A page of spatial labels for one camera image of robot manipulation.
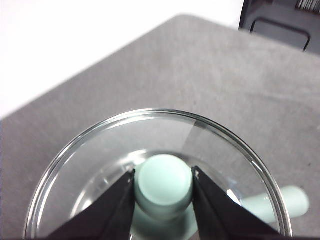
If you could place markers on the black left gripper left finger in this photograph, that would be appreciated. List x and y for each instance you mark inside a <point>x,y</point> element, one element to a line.
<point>107,217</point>

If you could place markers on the glass lid with green knob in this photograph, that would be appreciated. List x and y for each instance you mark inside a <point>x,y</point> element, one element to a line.
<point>162,185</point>

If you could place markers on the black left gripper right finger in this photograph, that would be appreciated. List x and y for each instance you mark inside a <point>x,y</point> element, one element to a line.
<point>220,220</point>

